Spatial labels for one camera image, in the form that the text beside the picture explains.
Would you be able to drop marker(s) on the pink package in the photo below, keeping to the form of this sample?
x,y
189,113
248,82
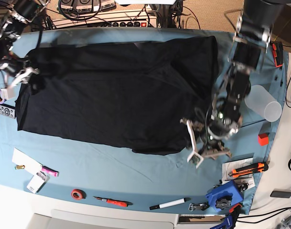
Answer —
x,y
49,171

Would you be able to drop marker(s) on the white paper card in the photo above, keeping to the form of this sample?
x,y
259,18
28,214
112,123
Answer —
x,y
21,159

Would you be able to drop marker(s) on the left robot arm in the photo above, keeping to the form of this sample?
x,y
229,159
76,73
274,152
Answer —
x,y
251,40

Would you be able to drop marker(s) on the white small box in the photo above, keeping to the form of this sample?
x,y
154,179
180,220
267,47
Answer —
x,y
36,183

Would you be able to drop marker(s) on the red screwdriver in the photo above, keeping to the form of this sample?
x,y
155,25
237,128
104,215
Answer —
x,y
114,202

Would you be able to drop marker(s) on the black white marker pen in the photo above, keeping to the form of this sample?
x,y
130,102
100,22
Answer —
x,y
170,204

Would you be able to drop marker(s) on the paper sheet under knife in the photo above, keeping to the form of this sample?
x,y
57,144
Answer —
x,y
229,166

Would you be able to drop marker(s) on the black t-shirt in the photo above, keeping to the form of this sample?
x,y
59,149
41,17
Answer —
x,y
130,95

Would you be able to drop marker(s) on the light blue table cloth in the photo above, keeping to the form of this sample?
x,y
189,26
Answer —
x,y
118,173

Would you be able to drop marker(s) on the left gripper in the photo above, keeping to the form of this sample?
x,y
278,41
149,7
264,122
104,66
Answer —
x,y
207,137

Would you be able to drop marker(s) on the orange black tool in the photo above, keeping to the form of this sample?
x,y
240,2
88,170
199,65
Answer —
x,y
277,52

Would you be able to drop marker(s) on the blue black clamp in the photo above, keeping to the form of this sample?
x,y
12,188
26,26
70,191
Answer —
x,y
230,220

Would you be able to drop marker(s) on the red tape roll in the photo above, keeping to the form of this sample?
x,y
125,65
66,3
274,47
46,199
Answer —
x,y
78,194

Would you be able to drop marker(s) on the black remote control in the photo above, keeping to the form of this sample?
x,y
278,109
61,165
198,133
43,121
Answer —
x,y
7,110

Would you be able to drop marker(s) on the black power adapter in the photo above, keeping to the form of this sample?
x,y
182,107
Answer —
x,y
280,194

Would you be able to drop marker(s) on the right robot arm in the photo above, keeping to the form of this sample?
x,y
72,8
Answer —
x,y
20,14

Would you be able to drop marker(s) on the blue plastic box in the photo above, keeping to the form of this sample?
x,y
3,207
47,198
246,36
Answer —
x,y
224,196

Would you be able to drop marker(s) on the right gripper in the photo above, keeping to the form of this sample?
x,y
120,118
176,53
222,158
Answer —
x,y
15,72

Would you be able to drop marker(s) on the red cube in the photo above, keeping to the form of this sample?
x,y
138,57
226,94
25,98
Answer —
x,y
263,139

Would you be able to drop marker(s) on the metal carabiner clip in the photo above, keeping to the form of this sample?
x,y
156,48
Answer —
x,y
200,206

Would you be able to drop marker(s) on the black power strip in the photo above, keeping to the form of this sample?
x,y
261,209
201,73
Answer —
x,y
119,24

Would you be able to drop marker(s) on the orange black utility knife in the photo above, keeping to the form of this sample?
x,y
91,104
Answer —
x,y
250,169

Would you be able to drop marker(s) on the gold battery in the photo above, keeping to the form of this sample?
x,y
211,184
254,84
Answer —
x,y
17,167

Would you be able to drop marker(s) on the frosted plastic cup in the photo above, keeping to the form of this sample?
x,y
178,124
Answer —
x,y
263,103

